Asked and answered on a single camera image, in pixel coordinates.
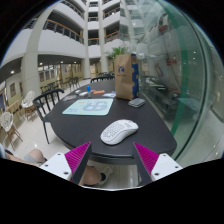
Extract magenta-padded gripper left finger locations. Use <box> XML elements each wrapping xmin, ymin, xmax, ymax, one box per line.
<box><xmin>39</xmin><ymin>141</ymin><xmax>93</xmax><ymax>186</ymax></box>

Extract white lattice chair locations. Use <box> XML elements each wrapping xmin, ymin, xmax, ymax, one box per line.
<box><xmin>20</xmin><ymin>90</ymin><xmax>38</xmax><ymax>121</ymax></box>
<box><xmin>0</xmin><ymin>111</ymin><xmax>24</xmax><ymax>148</ymax></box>

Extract light blue printed mouse pad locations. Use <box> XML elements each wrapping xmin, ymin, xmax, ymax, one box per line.
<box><xmin>61</xmin><ymin>98</ymin><xmax>115</xmax><ymax>117</ymax></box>

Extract small grey case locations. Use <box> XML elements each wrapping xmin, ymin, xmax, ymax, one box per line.
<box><xmin>127</xmin><ymin>97</ymin><xmax>147</xmax><ymax>109</ymax></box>

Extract group of dark chairs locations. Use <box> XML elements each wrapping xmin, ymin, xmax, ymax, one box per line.
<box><xmin>39</xmin><ymin>75</ymin><xmax>82</xmax><ymax>94</ymax></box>

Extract green potted plant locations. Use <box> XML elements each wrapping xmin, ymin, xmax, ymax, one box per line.
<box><xmin>107</xmin><ymin>45</ymin><xmax>129</xmax><ymax>61</ymax></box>

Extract blue and white packet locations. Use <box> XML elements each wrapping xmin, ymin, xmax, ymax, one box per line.
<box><xmin>102</xmin><ymin>91</ymin><xmax>117</xmax><ymax>99</ymax></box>

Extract white perforated computer mouse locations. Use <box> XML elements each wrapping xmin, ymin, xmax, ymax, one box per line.
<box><xmin>100</xmin><ymin>119</ymin><xmax>140</xmax><ymax>146</ymax></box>

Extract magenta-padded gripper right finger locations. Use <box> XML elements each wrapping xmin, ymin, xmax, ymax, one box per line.
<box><xmin>132</xmin><ymin>141</ymin><xmax>184</xmax><ymax>186</ymax></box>

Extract person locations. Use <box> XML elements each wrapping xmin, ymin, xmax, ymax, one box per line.
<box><xmin>0</xmin><ymin>143</ymin><xmax>114</xmax><ymax>187</ymax></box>

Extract black slatted chair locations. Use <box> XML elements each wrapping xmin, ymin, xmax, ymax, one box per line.
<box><xmin>32</xmin><ymin>88</ymin><xmax>65</xmax><ymax>145</ymax></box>
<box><xmin>89</xmin><ymin>75</ymin><xmax>115</xmax><ymax>84</ymax></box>

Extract brown paper bag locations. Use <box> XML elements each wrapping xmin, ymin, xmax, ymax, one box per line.
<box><xmin>113</xmin><ymin>52</ymin><xmax>140</xmax><ymax>101</ymax></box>

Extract clear plastic packet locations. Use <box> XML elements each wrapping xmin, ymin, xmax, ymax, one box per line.
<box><xmin>62</xmin><ymin>94</ymin><xmax>78</xmax><ymax>102</ymax></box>

